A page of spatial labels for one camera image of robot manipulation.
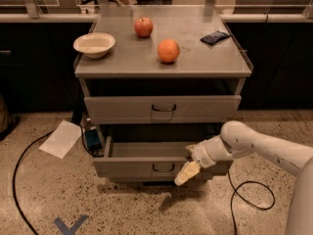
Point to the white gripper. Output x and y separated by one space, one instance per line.
202 154

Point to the grey drawer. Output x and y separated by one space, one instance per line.
161 109
143 160

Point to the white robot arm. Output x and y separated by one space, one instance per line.
237 140

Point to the grey top drawer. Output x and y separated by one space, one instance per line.
161 109

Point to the grey metal drawer cabinet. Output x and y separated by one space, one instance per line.
133 68

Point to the orange fruit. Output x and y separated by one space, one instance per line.
168 50

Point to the dark blue sponge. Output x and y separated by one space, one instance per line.
215 37

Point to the white paper sheet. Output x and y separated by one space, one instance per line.
61 140

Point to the red apple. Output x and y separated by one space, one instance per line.
143 27

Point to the white ceramic bowl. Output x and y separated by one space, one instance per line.
94 45

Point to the grey counter rail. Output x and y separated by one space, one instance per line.
86 18

